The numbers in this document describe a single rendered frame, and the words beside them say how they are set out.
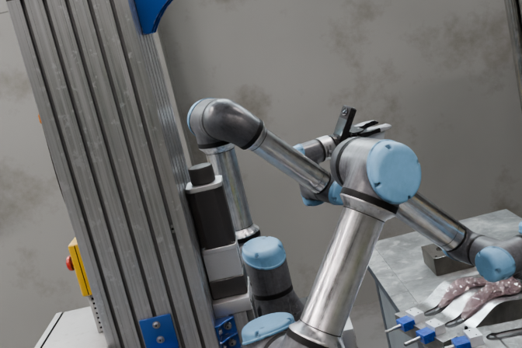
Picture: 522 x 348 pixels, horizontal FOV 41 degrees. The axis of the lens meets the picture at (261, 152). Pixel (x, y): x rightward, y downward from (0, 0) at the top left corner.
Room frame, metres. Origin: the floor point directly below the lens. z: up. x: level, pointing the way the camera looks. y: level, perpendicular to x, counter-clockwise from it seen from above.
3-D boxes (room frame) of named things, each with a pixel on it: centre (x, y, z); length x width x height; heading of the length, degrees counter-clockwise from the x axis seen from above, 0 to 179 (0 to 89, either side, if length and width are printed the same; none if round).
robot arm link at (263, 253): (1.86, 0.06, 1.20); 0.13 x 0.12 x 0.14; 24
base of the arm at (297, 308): (1.85, 0.06, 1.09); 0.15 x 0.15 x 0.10
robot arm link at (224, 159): (1.97, 0.11, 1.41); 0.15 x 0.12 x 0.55; 24
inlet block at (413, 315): (2.00, -0.31, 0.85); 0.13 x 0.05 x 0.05; 109
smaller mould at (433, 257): (2.50, -0.63, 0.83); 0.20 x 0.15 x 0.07; 92
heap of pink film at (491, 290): (2.04, -0.58, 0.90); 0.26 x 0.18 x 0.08; 109
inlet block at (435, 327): (1.90, -0.34, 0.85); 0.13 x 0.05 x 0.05; 109
